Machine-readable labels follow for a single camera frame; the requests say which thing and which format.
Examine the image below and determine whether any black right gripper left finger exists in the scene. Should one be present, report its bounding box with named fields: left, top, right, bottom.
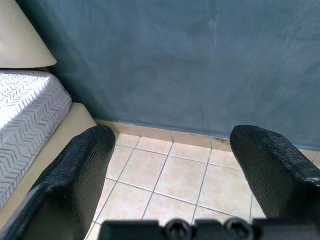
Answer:
left=2, top=125, right=116, bottom=240

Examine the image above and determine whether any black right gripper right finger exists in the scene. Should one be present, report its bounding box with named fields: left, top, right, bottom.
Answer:
left=229, top=124, right=320, bottom=222

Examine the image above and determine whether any beige bed base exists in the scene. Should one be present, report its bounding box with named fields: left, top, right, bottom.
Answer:
left=0, top=101, right=98, bottom=221

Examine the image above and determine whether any white chevron-pattern mattress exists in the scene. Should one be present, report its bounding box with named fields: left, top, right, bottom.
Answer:
left=0, top=69, right=73, bottom=211

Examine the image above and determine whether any beige headboard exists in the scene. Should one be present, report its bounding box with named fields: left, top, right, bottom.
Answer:
left=0, top=0, right=58, bottom=69

